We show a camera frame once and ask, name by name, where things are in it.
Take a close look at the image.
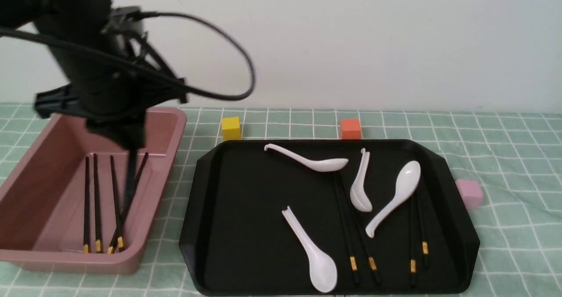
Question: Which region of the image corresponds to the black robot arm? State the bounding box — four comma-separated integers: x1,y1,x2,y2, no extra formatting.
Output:
1,0,187,151

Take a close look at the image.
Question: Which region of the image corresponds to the black chopstick tray centre left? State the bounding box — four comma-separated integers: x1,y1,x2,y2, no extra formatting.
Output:
332,171,360,287

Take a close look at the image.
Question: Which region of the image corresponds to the black plastic tray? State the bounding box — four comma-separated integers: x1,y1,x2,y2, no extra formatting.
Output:
179,139,480,296

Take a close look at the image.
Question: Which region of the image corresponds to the black chopstick tray centre right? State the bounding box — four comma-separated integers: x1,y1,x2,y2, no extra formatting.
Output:
336,172,382,286

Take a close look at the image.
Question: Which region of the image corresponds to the black cable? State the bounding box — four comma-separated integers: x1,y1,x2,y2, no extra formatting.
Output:
0,11,256,102

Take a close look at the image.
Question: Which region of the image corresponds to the pink plastic bin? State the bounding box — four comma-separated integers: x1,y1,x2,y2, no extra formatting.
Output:
0,108,187,275

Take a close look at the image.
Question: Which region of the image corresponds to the black chopstick tray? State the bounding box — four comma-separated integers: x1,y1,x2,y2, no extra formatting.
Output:
336,172,382,286
409,194,416,288
332,171,360,287
416,191,430,269

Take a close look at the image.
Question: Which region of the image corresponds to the green checked tablecloth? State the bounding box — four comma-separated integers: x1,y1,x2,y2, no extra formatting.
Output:
1,105,562,297

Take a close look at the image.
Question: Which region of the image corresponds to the white spoon bottom left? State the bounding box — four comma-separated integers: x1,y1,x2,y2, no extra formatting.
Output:
281,206,339,293

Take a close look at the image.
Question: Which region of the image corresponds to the black chopstick in bin slanted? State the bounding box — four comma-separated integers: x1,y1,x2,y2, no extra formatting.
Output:
107,152,149,254

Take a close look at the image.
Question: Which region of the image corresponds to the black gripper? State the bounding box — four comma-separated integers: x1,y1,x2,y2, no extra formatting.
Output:
34,71,187,150

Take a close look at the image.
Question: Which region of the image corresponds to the white spoon right diagonal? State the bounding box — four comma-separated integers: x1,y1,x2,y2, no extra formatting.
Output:
365,160,422,238

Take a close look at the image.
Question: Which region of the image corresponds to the white spoon top horizontal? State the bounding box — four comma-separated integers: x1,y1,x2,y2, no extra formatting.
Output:
263,143,349,172

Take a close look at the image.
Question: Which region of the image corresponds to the pink cube block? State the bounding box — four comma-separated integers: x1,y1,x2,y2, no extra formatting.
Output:
455,179,484,211

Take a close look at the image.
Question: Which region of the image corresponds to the yellow cube block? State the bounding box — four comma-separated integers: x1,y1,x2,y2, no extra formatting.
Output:
221,116,241,141

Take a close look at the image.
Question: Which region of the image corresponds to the black chopstick tray right inner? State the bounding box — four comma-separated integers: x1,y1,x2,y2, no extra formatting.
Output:
409,194,416,288

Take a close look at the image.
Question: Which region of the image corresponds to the black chopstick in bin leftmost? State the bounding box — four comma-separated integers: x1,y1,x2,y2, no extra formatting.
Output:
83,156,90,253

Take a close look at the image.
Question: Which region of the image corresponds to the black chopstick tray right outer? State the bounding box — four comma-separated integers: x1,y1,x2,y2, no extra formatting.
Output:
416,191,430,269

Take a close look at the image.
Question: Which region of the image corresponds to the orange cube block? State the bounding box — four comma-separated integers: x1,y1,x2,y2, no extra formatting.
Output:
340,118,363,140

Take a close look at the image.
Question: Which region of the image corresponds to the black chopstick diagonal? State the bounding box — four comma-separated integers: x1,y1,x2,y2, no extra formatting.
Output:
123,149,138,213

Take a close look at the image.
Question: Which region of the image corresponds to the white spoon small middle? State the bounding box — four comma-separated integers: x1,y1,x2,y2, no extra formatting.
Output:
349,148,373,213

